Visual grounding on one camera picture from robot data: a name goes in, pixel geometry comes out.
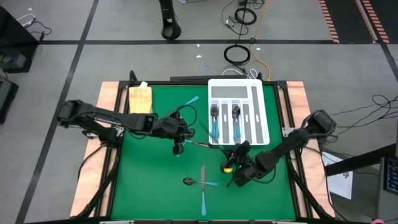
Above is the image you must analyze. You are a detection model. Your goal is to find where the grey console with screen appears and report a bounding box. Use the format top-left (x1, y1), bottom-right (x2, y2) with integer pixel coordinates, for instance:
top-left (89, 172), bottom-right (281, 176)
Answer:
top-left (374, 155), bottom-right (398, 222)

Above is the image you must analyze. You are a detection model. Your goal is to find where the white cable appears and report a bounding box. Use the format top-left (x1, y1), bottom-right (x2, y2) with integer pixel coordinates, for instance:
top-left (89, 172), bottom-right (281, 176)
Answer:
top-left (221, 67), bottom-right (259, 80)

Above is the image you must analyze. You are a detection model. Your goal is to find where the black cabinet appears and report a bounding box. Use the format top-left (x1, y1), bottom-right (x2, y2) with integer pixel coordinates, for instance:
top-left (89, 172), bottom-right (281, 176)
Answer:
top-left (0, 5), bottom-right (40, 74)

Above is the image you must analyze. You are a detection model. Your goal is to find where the black box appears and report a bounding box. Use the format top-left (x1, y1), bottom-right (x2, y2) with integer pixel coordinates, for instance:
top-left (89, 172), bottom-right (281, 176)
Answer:
top-left (0, 77), bottom-right (20, 124)

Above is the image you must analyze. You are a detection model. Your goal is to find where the coiled black cable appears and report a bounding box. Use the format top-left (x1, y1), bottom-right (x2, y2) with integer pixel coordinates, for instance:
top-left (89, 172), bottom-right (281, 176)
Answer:
top-left (223, 44), bottom-right (252, 67)
top-left (233, 6), bottom-right (258, 26)

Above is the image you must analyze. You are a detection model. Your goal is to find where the black table frame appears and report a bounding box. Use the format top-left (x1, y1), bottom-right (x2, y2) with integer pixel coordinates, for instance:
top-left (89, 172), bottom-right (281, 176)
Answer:
top-left (93, 80), bottom-right (315, 224)

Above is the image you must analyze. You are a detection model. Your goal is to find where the white cutlery tray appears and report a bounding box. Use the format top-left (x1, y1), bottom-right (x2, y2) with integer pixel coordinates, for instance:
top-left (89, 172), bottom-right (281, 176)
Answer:
top-left (207, 78), bottom-right (270, 146)

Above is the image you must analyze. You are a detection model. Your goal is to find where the yellow folded cloth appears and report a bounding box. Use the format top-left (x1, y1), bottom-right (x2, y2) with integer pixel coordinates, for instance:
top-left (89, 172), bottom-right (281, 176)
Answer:
top-left (128, 81), bottom-right (154, 114)

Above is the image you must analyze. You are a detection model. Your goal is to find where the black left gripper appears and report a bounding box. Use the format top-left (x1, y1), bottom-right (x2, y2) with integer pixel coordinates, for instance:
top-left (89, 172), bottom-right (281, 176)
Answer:
top-left (155, 113), bottom-right (195, 156)

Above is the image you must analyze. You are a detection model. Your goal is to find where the black cable sleeve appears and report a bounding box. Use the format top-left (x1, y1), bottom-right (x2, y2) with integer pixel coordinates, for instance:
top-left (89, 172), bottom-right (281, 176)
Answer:
top-left (285, 155), bottom-right (336, 220)
top-left (74, 146), bottom-right (122, 218)

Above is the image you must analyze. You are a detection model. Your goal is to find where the blue-handled fork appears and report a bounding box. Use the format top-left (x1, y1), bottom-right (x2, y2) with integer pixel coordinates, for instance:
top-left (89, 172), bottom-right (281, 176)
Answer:
top-left (210, 104), bottom-right (218, 141)
top-left (211, 104), bottom-right (220, 141)

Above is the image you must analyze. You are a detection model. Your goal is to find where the yellow power cable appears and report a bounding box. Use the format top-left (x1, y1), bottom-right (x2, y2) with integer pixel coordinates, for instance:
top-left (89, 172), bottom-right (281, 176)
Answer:
top-left (249, 0), bottom-right (272, 82)

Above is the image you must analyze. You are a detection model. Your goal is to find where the black beam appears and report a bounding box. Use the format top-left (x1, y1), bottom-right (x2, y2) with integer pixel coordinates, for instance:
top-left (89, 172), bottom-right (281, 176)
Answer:
top-left (324, 143), bottom-right (398, 177)

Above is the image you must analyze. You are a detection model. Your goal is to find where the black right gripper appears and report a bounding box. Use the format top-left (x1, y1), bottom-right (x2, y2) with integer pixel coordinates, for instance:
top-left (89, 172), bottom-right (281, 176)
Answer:
top-left (220, 140), bottom-right (265, 188)

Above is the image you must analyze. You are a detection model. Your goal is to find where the white paper sheet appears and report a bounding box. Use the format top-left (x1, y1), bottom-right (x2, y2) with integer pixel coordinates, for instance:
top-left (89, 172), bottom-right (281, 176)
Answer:
top-left (320, 151), bottom-right (354, 200)

